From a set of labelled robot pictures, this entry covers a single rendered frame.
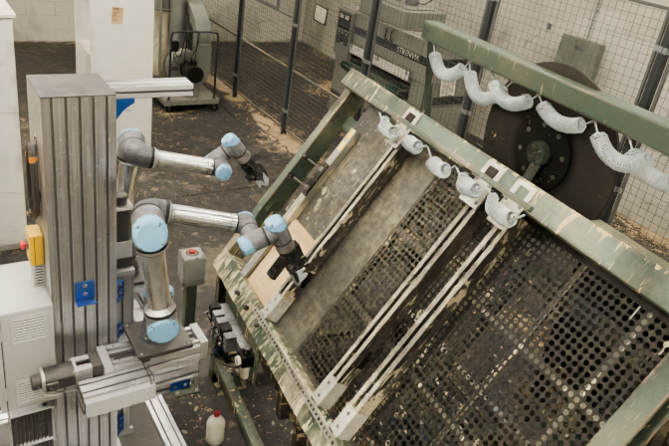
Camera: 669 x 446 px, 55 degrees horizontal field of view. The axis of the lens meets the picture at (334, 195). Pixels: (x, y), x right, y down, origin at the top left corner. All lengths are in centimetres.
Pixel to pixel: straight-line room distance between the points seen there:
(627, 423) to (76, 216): 194
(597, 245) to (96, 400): 186
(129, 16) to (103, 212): 407
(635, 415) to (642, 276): 40
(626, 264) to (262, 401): 249
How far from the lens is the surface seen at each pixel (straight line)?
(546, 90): 294
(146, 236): 231
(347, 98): 347
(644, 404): 208
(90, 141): 244
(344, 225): 300
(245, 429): 363
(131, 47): 655
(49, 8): 1089
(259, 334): 314
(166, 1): 865
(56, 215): 256
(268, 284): 328
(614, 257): 218
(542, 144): 299
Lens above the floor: 280
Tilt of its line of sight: 26 degrees down
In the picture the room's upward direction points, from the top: 9 degrees clockwise
